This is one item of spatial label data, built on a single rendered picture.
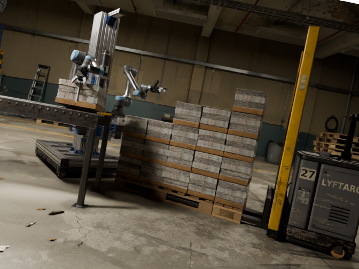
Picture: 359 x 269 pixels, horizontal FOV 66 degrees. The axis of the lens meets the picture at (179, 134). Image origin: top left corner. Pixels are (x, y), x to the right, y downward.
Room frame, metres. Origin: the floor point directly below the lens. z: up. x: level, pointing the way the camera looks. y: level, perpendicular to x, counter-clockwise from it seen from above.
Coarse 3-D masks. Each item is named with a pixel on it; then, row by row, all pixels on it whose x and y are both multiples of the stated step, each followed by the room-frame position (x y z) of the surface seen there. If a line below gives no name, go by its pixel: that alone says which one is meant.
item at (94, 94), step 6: (90, 84) 2.57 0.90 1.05; (84, 90) 2.56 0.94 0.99; (90, 90) 2.56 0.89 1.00; (96, 90) 2.56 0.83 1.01; (102, 90) 2.70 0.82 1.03; (84, 96) 2.56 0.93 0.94; (90, 96) 2.56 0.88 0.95; (96, 96) 2.56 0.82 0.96; (102, 96) 2.71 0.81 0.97; (90, 102) 2.55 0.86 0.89; (96, 102) 2.56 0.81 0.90; (102, 102) 2.76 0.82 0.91; (84, 108) 2.60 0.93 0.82; (90, 108) 2.56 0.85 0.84; (102, 108) 2.81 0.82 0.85
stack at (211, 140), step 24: (144, 120) 3.02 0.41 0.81; (144, 144) 3.00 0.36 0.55; (168, 144) 2.99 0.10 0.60; (192, 144) 2.83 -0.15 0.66; (216, 144) 2.75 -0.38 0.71; (120, 168) 3.09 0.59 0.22; (144, 168) 2.99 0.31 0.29; (168, 168) 2.90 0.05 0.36; (216, 168) 2.72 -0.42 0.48; (168, 192) 2.87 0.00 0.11
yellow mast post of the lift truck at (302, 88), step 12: (312, 36) 2.34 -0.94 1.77; (312, 48) 2.34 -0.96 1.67; (312, 60) 2.33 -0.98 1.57; (300, 72) 2.36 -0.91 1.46; (300, 84) 2.35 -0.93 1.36; (300, 96) 2.34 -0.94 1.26; (300, 108) 2.34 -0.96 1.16; (300, 120) 2.33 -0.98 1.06; (288, 132) 2.35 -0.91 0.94; (288, 144) 2.35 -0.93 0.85; (288, 156) 2.34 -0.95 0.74; (288, 168) 2.33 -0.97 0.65; (288, 180) 2.34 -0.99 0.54; (276, 192) 2.35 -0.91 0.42; (276, 204) 2.35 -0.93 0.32; (276, 216) 2.34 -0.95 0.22; (276, 228) 2.33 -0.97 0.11
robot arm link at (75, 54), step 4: (72, 52) 3.05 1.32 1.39; (76, 52) 2.99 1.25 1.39; (80, 52) 3.02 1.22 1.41; (84, 52) 3.06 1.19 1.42; (72, 56) 3.00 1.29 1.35; (76, 56) 2.99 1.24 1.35; (80, 56) 3.01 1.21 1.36; (84, 56) 3.03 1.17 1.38; (72, 60) 3.03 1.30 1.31; (76, 60) 3.01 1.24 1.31; (80, 60) 3.03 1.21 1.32; (72, 64) 3.07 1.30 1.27; (76, 64) 3.03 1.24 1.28; (80, 64) 3.05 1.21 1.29; (72, 68) 3.07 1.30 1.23; (76, 68) 3.07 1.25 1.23; (72, 72) 3.08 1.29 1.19; (76, 72) 3.09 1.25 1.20; (72, 76) 3.09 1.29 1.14; (76, 80) 3.15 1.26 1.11
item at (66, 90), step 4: (60, 80) 2.56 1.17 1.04; (64, 80) 2.56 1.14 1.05; (68, 80) 2.56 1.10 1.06; (60, 84) 2.56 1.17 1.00; (64, 84) 2.55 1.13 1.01; (68, 84) 2.56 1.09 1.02; (72, 84) 2.56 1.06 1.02; (60, 88) 2.56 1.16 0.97; (64, 88) 2.55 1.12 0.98; (68, 88) 2.56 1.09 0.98; (72, 88) 2.56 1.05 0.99; (60, 92) 2.55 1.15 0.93; (64, 92) 2.56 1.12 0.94; (68, 92) 2.56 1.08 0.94; (72, 92) 2.55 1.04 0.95; (60, 96) 2.55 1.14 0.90; (64, 96) 2.55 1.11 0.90; (68, 96) 2.55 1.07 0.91; (72, 96) 2.55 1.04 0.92; (60, 104) 2.66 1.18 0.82; (64, 104) 2.56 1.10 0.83; (68, 104) 2.54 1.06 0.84; (76, 108) 2.73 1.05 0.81
